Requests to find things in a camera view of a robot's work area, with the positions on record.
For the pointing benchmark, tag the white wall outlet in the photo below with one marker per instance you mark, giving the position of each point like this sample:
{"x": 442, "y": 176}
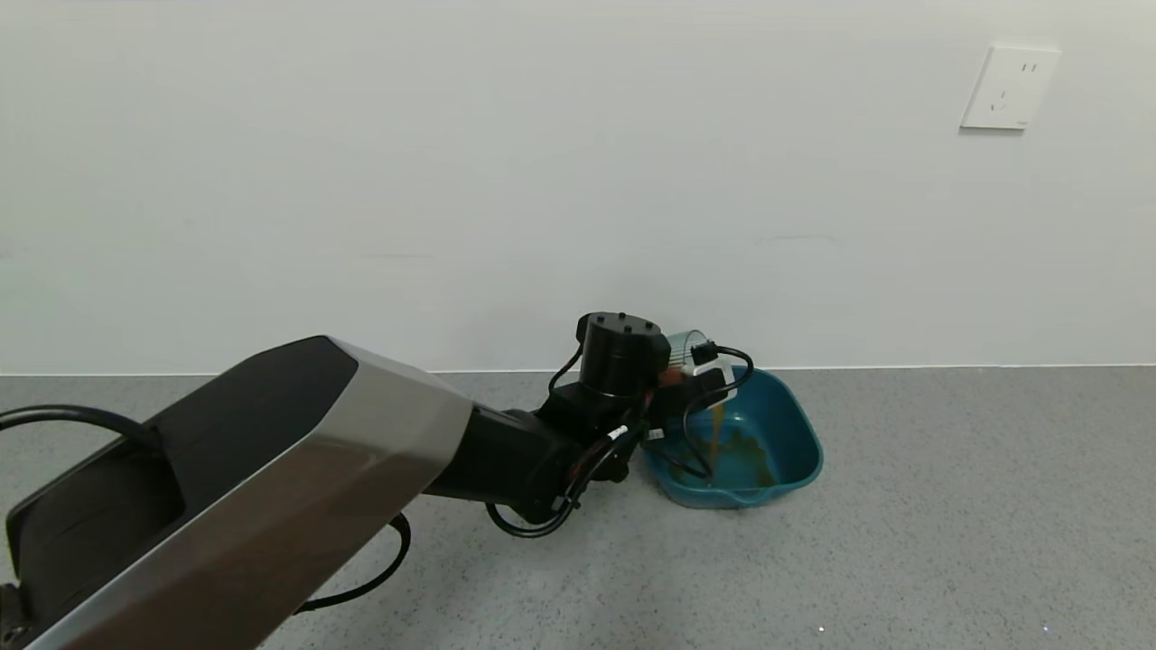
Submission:
{"x": 1010, "y": 88}

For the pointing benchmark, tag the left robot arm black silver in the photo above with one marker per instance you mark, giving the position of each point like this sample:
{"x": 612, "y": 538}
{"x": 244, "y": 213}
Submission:
{"x": 271, "y": 487}

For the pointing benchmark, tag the orange brown liquid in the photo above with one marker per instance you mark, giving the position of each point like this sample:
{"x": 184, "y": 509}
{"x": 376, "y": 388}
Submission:
{"x": 745, "y": 451}

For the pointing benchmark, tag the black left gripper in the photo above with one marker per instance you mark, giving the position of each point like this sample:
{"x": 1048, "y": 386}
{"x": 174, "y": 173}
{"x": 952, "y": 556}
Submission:
{"x": 669, "y": 403}

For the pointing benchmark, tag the silver white wrist camera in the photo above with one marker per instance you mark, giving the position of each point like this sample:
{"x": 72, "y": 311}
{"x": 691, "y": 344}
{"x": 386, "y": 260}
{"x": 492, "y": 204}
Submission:
{"x": 713, "y": 368}

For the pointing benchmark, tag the teal plastic basin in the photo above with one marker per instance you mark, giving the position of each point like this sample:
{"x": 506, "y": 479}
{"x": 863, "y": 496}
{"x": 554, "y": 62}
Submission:
{"x": 786, "y": 442}

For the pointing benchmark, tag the translucent blue ribbed cup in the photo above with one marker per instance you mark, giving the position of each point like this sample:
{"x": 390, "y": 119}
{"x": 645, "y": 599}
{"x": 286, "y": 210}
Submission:
{"x": 682, "y": 348}

